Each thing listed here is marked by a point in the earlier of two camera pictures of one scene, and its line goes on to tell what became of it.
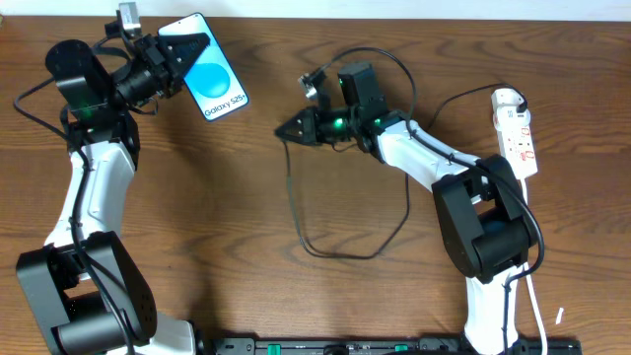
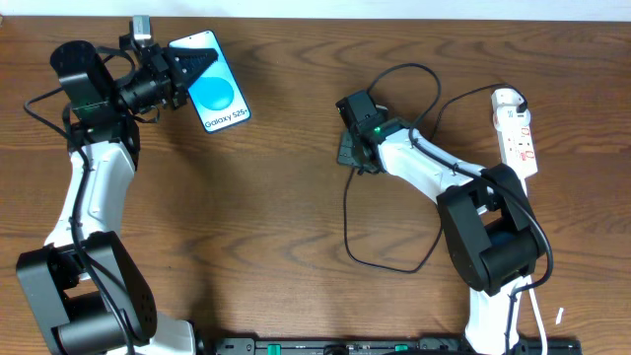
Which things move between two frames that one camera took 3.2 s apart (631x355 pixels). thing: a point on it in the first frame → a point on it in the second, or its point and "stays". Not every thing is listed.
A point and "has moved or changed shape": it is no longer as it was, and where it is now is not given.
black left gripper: [164, 64] → [165, 77]
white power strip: [514, 131] stays
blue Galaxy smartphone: [210, 76] has moved or changed shape
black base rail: [378, 345] stays
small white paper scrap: [559, 316] stays
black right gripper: [319, 126] → [346, 149]
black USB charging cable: [433, 118] → [524, 106]
